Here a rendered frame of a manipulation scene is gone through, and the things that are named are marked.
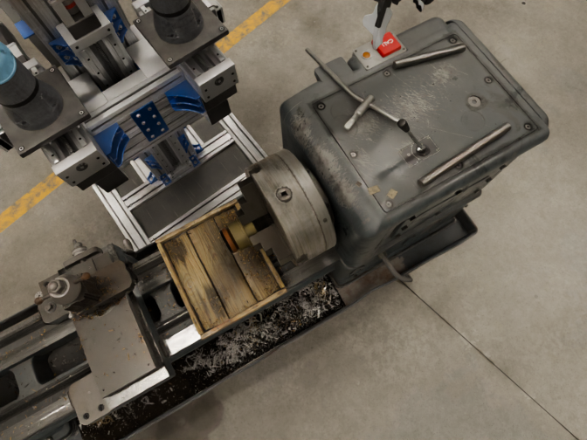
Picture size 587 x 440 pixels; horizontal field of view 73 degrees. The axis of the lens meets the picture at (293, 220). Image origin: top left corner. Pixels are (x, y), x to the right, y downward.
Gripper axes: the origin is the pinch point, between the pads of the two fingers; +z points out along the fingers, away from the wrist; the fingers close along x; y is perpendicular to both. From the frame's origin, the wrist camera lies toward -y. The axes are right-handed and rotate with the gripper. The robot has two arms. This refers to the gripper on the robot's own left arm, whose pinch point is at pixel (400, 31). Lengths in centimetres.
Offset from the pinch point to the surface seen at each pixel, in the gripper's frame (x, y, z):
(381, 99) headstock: 6.8, 0.4, 16.2
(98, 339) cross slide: 107, 15, 36
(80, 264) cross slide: 99, 37, 30
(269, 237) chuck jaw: 52, -1, 29
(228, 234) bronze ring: 60, 6, 26
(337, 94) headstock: 14.1, 8.9, 13.4
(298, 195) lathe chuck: 40.5, -4.0, 17.5
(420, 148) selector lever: 10.9, -16.5, 18.7
